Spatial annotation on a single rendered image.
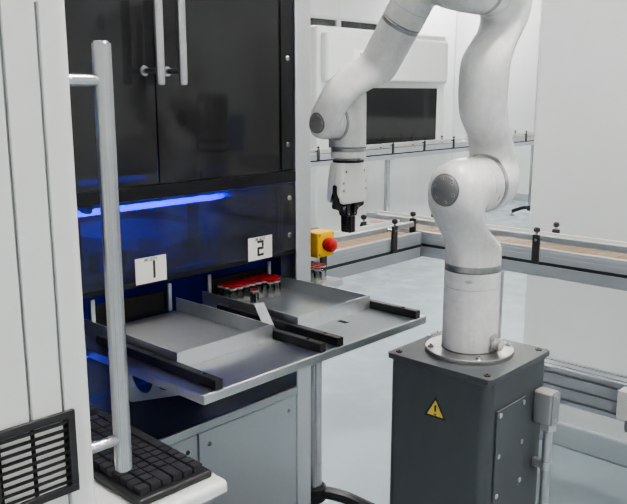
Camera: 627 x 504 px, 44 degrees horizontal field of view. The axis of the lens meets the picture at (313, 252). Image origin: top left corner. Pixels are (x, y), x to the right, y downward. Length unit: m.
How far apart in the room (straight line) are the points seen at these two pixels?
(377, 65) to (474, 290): 0.54
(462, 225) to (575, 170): 1.59
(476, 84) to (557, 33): 1.60
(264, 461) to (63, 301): 1.26
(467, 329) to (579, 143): 1.58
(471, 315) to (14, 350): 0.97
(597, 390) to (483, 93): 1.27
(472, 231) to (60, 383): 0.88
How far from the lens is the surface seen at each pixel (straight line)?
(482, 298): 1.66
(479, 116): 1.62
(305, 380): 2.24
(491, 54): 1.61
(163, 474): 1.29
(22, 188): 1.00
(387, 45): 1.75
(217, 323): 1.85
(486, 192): 1.59
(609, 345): 3.21
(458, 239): 1.63
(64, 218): 1.03
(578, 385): 2.62
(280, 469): 2.27
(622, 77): 3.07
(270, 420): 2.18
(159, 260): 1.81
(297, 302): 2.01
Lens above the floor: 1.42
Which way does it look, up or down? 12 degrees down
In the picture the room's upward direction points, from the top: straight up
